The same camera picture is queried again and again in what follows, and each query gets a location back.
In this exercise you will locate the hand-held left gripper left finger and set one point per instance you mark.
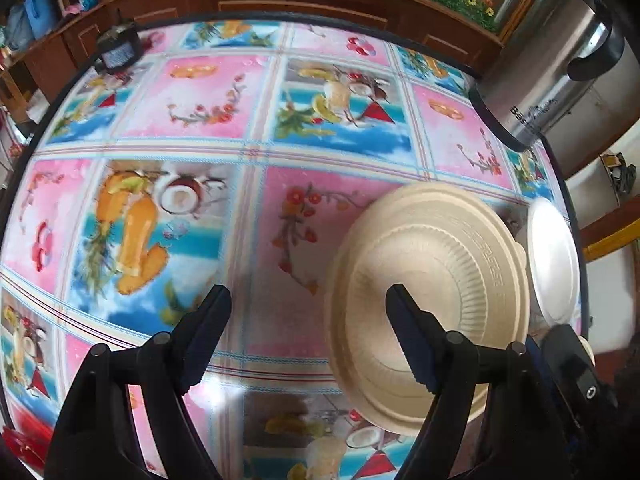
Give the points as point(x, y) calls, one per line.
point(205, 330)

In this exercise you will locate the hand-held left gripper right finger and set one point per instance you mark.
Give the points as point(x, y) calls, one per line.
point(410, 330)

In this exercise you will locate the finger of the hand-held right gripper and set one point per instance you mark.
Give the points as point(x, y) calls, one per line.
point(570, 360)

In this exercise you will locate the large beige bowl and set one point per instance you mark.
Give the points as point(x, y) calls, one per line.
point(430, 260)

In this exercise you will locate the large white bowl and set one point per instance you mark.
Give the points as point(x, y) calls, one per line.
point(555, 260)

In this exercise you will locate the dark shoes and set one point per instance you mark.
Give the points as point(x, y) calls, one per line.
point(620, 172)

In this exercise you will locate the fruit print tablecloth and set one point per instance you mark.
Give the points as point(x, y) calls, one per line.
point(200, 110)

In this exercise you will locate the small black device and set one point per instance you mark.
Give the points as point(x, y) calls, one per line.
point(117, 50)

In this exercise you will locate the steel thermos jug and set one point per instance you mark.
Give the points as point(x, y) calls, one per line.
point(540, 60)

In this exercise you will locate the dark wooden cabinet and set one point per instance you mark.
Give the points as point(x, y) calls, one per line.
point(250, 0)

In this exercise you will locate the pink cloth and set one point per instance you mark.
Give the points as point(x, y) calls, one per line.
point(72, 9)

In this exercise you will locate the grey blue thermos jug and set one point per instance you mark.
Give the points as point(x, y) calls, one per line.
point(17, 30)

